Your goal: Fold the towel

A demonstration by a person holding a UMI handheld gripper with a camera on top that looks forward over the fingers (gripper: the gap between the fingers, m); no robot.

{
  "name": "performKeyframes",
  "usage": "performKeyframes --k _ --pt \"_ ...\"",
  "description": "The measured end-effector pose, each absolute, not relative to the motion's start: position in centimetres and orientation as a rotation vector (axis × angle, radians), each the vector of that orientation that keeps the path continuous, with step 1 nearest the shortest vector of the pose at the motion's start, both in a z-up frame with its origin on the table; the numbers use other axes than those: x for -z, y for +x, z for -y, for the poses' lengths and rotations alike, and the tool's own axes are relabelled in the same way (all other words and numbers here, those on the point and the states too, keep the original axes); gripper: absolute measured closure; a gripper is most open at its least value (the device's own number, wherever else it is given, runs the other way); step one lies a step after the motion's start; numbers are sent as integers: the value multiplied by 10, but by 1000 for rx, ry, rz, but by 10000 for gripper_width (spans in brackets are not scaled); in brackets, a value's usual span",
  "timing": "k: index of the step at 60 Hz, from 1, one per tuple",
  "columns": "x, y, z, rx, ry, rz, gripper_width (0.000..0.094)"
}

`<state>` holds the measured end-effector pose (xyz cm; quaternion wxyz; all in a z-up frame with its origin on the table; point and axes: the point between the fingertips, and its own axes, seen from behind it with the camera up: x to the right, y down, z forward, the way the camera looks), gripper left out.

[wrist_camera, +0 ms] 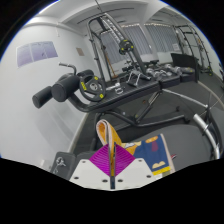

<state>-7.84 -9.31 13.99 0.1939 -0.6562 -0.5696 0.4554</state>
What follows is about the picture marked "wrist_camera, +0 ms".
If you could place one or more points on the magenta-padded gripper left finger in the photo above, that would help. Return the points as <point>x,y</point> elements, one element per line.
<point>90,173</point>

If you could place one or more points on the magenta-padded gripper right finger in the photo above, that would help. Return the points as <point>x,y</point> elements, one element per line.
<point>133,171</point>

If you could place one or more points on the orange blue cartoon towel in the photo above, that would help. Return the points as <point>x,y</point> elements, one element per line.
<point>153,153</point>

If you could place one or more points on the black padded flat bench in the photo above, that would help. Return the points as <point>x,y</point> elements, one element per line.
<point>186,140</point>

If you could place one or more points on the black roller-pad weight bench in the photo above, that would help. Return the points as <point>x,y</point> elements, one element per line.
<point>133,93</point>

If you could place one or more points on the black yellow-marked weight plate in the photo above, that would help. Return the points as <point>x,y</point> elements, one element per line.
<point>87,90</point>

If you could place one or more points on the silver barbell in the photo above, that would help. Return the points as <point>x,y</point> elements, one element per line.
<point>210,131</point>

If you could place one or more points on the row of silver dumbbells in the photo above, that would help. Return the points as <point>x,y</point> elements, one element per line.
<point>163,71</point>

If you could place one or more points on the black padded block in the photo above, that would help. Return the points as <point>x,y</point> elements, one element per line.
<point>185,61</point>

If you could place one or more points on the small black weight plate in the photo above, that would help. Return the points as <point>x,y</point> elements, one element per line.
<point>126,46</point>

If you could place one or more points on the grey window curtain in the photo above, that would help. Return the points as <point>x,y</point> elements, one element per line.
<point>161,38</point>
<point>138,40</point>

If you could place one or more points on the black power rack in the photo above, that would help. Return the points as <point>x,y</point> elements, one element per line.
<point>200,43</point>

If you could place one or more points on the small brown wall notice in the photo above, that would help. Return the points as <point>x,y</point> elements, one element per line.
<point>80,51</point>

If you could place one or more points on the purple wall poster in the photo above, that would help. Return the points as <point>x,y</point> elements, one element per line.
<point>36,53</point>

